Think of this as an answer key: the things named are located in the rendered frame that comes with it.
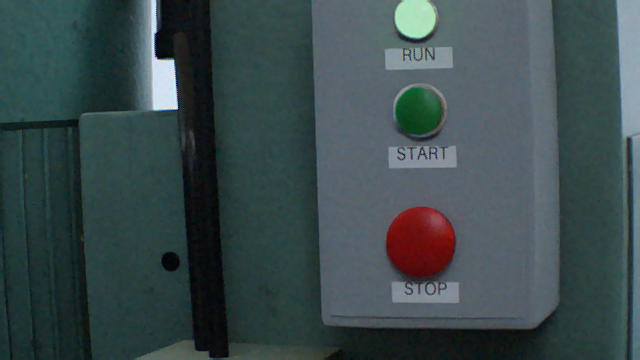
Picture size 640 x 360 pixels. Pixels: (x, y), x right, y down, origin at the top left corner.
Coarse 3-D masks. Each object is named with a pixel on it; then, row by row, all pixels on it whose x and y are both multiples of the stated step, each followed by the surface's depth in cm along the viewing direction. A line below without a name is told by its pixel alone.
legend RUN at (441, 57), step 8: (400, 48) 55; (416, 48) 55; (424, 48) 55; (432, 48) 54; (440, 48) 54; (448, 48) 54; (392, 56) 55; (400, 56) 55; (408, 56) 55; (416, 56) 55; (424, 56) 55; (432, 56) 54; (440, 56) 54; (448, 56) 54; (392, 64) 55; (400, 64) 55; (408, 64) 55; (416, 64) 55; (424, 64) 55; (432, 64) 54; (440, 64) 54; (448, 64) 54
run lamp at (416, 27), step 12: (408, 0) 54; (420, 0) 54; (396, 12) 55; (408, 12) 54; (420, 12) 54; (432, 12) 54; (396, 24) 55; (408, 24) 54; (420, 24) 54; (432, 24) 54; (408, 36) 55; (420, 36) 54
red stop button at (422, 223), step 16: (416, 208) 54; (432, 208) 54; (400, 224) 54; (416, 224) 54; (432, 224) 54; (448, 224) 54; (400, 240) 54; (416, 240) 54; (432, 240) 54; (448, 240) 54; (400, 256) 54; (416, 256) 54; (432, 256) 54; (448, 256) 54; (416, 272) 54; (432, 272) 54
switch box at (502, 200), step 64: (320, 0) 56; (384, 0) 55; (448, 0) 54; (512, 0) 53; (320, 64) 56; (384, 64) 55; (512, 64) 53; (320, 128) 57; (384, 128) 55; (448, 128) 54; (512, 128) 53; (320, 192) 57; (384, 192) 56; (448, 192) 55; (512, 192) 54; (320, 256) 57; (384, 256) 56; (512, 256) 54; (384, 320) 56; (448, 320) 55; (512, 320) 54
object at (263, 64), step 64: (256, 0) 64; (576, 0) 58; (256, 64) 64; (576, 64) 58; (256, 128) 64; (576, 128) 59; (256, 192) 64; (576, 192) 59; (256, 256) 65; (576, 256) 59; (256, 320) 65; (320, 320) 64; (576, 320) 59
